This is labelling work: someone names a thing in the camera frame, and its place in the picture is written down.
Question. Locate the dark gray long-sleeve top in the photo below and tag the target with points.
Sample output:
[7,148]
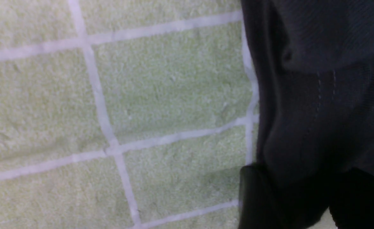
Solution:
[314,61]

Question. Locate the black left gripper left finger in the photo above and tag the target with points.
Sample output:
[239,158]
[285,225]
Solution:
[264,205]

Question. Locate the green checkered table mat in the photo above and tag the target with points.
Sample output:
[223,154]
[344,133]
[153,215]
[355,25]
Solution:
[124,114]

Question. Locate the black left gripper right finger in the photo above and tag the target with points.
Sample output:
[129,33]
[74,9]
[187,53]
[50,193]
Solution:
[352,204]

